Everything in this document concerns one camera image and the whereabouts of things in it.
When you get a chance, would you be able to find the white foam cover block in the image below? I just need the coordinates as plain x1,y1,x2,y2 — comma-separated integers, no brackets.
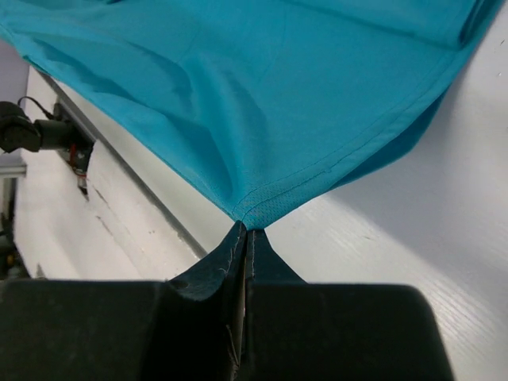
14,69,213,279

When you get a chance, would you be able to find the teal t shirt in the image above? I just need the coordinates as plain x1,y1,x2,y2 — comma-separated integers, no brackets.
1,1,501,229

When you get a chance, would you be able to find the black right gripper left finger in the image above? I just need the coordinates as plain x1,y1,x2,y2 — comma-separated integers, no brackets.
1,222,247,380

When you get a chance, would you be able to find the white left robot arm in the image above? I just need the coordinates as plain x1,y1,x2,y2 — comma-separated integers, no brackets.
1,102,94,177

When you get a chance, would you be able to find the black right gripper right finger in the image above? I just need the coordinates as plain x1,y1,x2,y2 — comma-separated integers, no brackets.
240,230,452,380

